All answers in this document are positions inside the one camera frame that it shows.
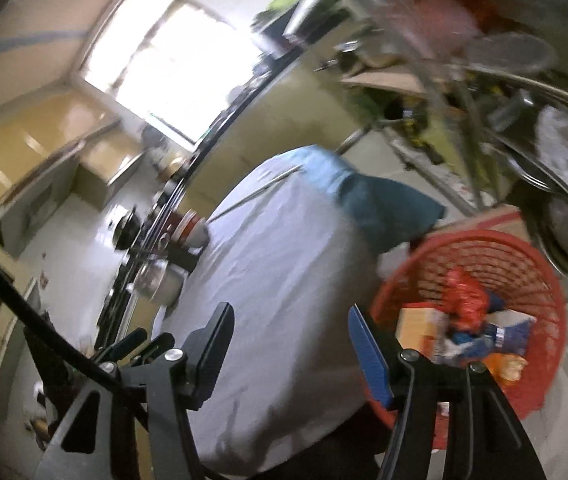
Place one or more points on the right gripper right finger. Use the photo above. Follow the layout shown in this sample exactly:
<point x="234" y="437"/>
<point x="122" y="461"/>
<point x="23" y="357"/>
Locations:
<point x="486" y="440"/>

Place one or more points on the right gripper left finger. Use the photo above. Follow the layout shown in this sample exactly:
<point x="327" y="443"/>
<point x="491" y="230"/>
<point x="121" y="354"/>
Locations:
<point x="96" y="437"/>

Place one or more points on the yellow fruit peel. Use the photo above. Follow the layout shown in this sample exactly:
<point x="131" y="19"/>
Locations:
<point x="505" y="368"/>

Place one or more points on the white orange cardboard box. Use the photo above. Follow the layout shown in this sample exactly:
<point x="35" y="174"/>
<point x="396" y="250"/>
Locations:
<point x="422" y="327"/>

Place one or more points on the blue toothpaste box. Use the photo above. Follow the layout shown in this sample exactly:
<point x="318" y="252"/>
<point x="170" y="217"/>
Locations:
<point x="506" y="331"/>

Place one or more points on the red plastic bag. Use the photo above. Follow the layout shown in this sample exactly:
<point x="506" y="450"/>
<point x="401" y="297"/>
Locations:
<point x="465" y="300"/>

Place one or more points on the black wok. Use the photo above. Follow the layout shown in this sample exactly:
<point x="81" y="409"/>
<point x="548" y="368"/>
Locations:
<point x="126" y="230"/>

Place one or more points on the black chopstick holder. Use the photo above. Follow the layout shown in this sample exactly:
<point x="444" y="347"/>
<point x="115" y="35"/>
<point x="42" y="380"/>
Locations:
<point x="181" y="256"/>

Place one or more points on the red plastic basket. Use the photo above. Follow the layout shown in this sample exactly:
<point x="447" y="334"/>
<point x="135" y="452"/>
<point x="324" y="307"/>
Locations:
<point x="505" y="265"/>

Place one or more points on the stacked red white bowls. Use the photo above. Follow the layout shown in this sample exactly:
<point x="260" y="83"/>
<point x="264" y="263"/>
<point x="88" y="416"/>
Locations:
<point x="192" y="231"/>

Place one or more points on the grey tablecloth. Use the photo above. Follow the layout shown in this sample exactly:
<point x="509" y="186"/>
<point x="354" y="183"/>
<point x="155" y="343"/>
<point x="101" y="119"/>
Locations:
<point x="289" y="403"/>

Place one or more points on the long white stick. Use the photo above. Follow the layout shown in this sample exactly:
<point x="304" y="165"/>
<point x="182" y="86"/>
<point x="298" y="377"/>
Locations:
<point x="255" y="193"/>

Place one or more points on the metal storage shelf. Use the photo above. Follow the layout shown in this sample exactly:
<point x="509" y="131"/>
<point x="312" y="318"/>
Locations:
<point x="505" y="63"/>

